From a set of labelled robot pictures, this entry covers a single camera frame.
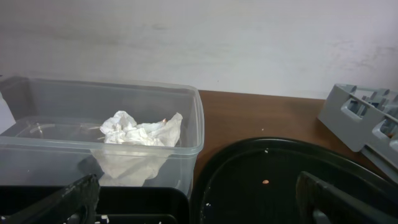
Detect clear plastic bin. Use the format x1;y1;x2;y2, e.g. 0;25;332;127
1;77;205;194

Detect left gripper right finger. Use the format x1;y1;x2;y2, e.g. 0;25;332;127
295;172;397;223

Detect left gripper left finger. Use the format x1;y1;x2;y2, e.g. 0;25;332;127
1;174;100;224

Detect black rectangular tray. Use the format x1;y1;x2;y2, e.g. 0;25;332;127
1;186;190;224

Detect round black tray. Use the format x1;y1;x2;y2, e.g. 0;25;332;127
190;138;397;224

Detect grey dishwasher rack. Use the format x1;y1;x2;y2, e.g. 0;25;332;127
318;84;397;182

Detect white napkin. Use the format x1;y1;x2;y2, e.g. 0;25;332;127
91;113;183;187

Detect small white tissue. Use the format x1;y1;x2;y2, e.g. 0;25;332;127
99;111;137;144

